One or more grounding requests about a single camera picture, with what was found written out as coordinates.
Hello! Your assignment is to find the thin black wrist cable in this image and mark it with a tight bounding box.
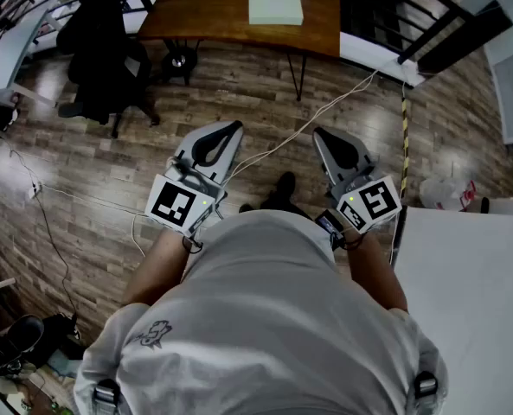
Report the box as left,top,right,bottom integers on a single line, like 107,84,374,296
341,228,370,251
181,234,204,255

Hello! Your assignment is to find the person's right forearm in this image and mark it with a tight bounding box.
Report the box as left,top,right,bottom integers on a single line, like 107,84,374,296
346,230,409,314

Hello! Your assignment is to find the grey harness strap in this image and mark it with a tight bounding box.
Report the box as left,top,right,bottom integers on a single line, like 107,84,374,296
414,372,439,415
91,378,123,415

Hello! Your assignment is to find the clear plastic bag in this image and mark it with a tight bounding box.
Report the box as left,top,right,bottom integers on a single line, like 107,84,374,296
418,175,478,211

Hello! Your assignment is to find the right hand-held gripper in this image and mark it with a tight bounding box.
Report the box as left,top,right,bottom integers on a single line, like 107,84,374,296
311,126,403,235

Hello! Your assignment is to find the person's left forearm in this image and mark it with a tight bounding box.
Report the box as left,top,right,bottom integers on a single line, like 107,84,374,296
121,227,196,307

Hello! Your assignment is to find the black office chair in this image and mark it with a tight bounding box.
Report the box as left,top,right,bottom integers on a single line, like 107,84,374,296
56,0,162,140

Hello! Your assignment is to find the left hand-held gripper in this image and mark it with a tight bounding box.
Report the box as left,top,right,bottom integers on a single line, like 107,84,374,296
145,120,245,238

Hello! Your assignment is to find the white table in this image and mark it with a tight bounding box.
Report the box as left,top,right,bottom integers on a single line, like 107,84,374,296
392,205,513,415

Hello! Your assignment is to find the pale green box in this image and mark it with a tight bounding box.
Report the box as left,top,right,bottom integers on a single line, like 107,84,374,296
247,0,305,27

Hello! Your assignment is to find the white floor cable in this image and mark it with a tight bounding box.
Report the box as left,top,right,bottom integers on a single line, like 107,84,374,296
223,69,379,186

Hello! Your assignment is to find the yellow black striped tape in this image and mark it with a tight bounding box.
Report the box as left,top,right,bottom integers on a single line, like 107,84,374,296
400,95,412,199

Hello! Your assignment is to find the black waist-worn device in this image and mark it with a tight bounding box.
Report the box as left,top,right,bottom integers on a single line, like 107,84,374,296
315,209,349,251

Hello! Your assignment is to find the white socket block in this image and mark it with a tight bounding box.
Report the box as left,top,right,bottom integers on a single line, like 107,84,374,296
399,57,426,88

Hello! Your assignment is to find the person's grey t-shirt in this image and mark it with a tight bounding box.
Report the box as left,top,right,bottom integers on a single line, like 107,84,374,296
73,209,450,415

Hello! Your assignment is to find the black headset pile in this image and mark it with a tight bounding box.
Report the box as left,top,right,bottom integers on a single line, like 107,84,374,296
0,313,82,376

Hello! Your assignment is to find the black floor cable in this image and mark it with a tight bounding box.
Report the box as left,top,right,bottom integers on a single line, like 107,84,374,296
0,131,80,322

